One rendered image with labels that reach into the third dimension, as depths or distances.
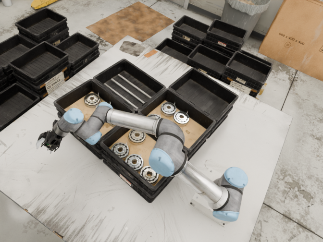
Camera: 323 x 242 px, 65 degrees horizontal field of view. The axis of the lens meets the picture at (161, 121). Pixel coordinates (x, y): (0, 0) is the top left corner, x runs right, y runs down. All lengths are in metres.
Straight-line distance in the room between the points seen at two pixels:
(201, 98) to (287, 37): 2.31
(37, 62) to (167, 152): 1.84
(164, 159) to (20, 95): 1.89
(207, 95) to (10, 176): 1.34
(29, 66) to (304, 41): 3.27
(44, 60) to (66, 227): 1.60
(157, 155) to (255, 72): 1.96
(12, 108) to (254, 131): 2.03
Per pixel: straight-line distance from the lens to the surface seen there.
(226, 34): 3.17
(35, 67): 2.54
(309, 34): 3.91
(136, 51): 2.29
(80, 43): 2.92
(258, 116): 2.07
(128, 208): 1.49
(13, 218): 2.37
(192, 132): 1.62
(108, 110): 1.25
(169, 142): 1.04
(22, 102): 2.59
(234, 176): 1.31
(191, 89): 1.87
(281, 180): 2.75
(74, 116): 1.17
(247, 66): 2.82
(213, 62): 2.89
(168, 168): 1.02
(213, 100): 1.84
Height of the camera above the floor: 2.13
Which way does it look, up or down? 53 degrees down
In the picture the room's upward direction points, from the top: 12 degrees clockwise
